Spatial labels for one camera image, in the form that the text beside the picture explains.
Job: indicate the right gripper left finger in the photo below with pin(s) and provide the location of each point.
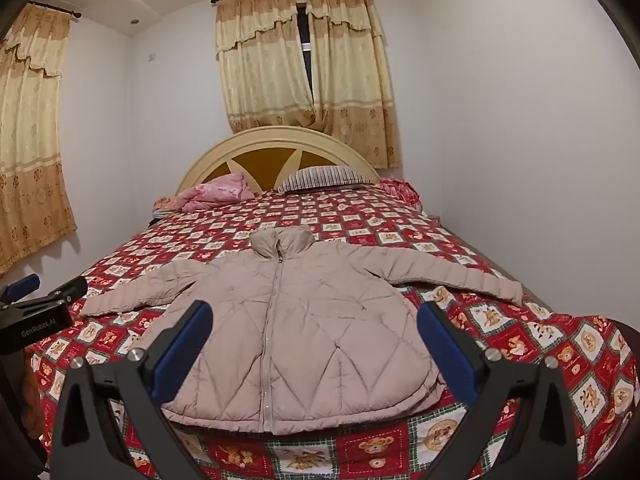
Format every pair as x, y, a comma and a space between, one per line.
87, 443

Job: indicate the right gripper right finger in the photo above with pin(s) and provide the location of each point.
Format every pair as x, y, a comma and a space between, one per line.
540, 444

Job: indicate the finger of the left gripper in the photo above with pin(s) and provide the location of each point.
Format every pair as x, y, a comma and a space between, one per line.
23, 286
72, 290

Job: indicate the beige quilted puffer jacket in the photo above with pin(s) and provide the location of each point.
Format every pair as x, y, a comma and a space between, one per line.
307, 335

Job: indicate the side window beige curtain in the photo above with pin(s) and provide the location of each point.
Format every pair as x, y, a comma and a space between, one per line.
35, 210

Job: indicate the red teddy bear bedspread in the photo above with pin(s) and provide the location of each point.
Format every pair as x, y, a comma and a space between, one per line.
599, 357

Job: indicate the pink folded blanket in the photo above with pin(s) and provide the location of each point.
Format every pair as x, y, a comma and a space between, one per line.
225, 190

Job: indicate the cream arched headboard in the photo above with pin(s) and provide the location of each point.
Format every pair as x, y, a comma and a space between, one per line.
268, 155

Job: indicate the red cloth beside pillow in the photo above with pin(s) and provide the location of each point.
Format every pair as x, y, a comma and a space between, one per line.
401, 190

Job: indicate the side window curtain rod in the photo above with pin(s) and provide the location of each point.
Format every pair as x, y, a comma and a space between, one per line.
74, 14

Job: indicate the striped pillow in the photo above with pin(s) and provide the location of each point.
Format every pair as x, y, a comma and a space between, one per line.
318, 177

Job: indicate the back window left curtain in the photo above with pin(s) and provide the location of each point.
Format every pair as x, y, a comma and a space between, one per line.
261, 63

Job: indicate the back window right curtain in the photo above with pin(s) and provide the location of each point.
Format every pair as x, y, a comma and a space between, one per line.
353, 95

